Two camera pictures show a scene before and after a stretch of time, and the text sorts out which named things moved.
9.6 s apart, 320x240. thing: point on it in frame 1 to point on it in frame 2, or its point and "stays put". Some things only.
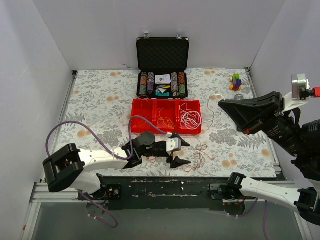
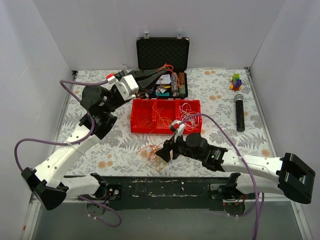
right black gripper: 272,113 to 170,149
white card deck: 163,79 stays put
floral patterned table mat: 96,116 stays put
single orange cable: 142,97 to 169,67
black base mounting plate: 144,193 stays put
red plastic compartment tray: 173,116 stays put
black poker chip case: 162,66 stays put
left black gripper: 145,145 to 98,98
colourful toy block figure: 236,82 stays put
